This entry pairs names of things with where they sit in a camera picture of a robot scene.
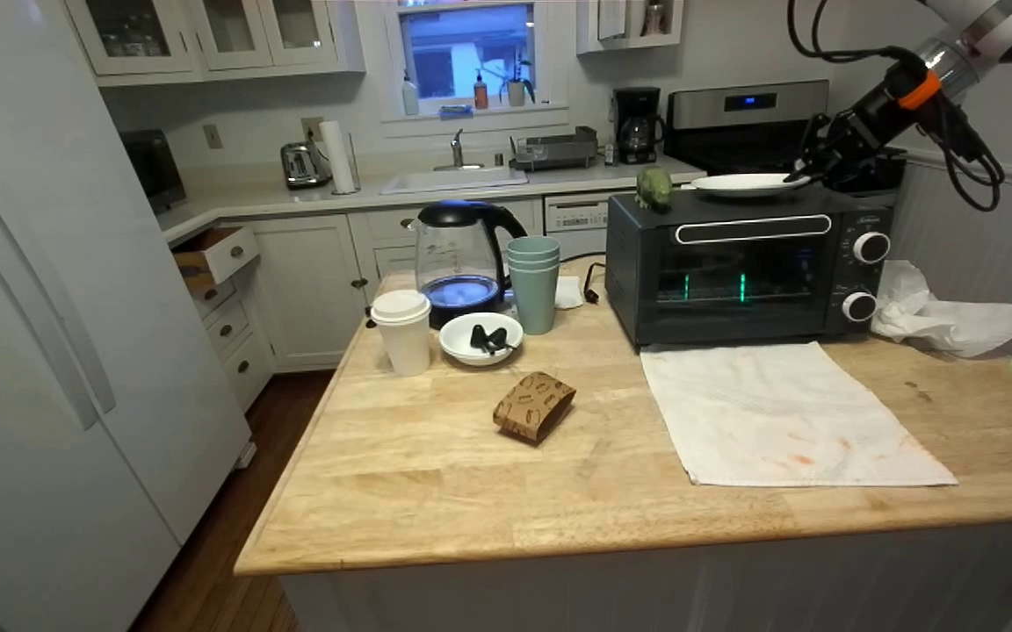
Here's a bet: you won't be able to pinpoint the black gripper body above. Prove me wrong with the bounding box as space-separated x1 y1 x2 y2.
792 112 882 191

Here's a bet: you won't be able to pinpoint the white plate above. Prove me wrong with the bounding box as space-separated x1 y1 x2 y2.
694 171 807 196

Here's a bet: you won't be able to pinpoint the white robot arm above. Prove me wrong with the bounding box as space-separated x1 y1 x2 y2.
788 0 1012 212

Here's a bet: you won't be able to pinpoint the upper white oven knob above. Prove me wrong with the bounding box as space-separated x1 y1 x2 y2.
850 230 894 262

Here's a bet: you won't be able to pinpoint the white oven knob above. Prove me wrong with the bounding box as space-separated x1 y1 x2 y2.
850 230 894 262
841 291 878 323

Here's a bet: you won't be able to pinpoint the stainless steel stove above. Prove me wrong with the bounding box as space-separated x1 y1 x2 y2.
665 81 830 171

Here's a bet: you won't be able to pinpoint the black toaster oven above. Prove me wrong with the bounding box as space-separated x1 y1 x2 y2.
604 191 898 351

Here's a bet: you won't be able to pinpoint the lower white oven knob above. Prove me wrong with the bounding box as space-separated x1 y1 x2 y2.
841 291 878 323

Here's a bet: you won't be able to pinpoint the crumpled white paper towel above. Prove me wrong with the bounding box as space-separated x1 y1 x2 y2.
871 259 1012 359

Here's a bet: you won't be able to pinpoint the green avocado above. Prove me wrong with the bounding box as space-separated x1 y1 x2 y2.
638 167 675 208

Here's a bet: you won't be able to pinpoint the black coffee maker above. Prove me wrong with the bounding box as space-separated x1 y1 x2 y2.
614 86 661 166

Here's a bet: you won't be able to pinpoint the black dish rack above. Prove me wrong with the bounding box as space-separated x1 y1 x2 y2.
511 125 600 171

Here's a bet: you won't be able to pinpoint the flat white paper towel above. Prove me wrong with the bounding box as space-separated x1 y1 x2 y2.
639 344 956 487

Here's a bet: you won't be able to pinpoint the stacked teal cups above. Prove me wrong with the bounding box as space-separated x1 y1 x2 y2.
508 236 558 332

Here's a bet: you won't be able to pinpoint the kitchen sink faucet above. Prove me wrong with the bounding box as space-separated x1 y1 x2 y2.
451 130 469 167

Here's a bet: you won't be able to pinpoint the brown bread slice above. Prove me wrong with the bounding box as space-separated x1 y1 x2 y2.
492 371 577 441

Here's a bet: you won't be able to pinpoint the glass electric kettle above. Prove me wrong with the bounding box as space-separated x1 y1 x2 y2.
416 199 525 330

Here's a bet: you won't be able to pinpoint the white bowl with dark items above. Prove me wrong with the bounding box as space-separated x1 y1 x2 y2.
439 311 525 369

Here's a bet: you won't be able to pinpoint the white lidded cup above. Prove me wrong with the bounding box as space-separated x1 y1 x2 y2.
369 287 431 377

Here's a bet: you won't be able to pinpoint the paper towel roll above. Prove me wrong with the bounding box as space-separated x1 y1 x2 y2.
319 120 358 194

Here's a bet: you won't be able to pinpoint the silver toaster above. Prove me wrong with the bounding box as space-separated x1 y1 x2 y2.
282 139 331 191

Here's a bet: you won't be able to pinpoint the open wooden drawer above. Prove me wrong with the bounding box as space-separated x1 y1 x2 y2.
171 228 262 295

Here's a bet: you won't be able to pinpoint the white refrigerator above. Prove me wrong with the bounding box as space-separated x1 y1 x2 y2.
0 0 250 632

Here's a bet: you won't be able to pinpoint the black power cable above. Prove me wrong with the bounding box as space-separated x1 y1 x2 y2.
577 256 613 308

